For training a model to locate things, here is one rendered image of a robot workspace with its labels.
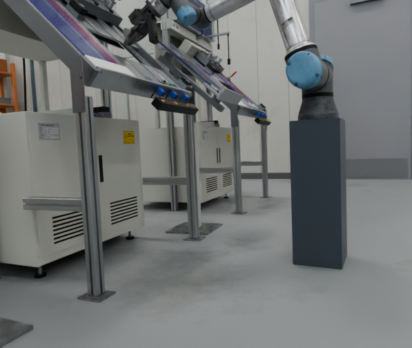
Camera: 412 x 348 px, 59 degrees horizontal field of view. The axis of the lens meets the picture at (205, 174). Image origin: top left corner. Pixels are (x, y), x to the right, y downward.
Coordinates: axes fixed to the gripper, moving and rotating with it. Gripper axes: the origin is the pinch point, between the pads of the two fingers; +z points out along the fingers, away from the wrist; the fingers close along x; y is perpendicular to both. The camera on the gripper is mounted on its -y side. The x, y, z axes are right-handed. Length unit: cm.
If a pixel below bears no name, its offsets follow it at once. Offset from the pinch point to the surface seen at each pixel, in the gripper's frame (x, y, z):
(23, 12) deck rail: 49.0, 4.5, 5.8
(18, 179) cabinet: 49, -38, 44
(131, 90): 26.0, -31.3, -1.9
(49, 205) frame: 52, -55, 34
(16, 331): 78, -86, 38
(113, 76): 39, -31, -5
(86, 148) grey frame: 53, -50, 9
